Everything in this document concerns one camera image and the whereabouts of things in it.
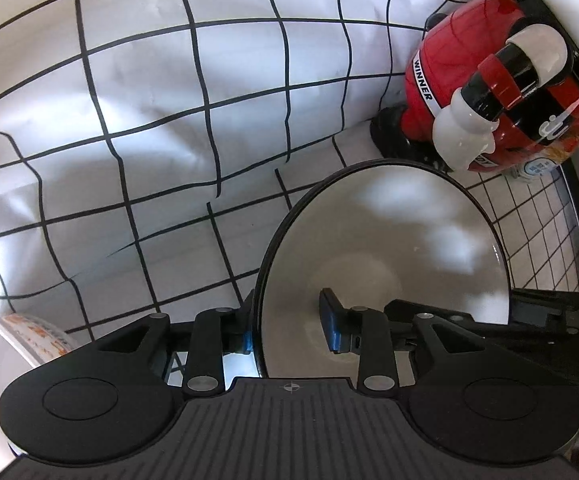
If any blue bowl black rim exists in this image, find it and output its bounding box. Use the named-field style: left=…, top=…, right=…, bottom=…
left=253, top=159, right=511, bottom=378

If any white grid tablecloth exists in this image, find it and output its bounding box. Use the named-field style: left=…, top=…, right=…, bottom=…
left=0, top=0, right=579, bottom=391

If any Calbee cereal bag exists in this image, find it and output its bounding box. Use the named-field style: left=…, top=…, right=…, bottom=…
left=505, top=108, right=579, bottom=183

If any red white robot toy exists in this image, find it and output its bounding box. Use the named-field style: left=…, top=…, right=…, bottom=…
left=370, top=0, right=579, bottom=172

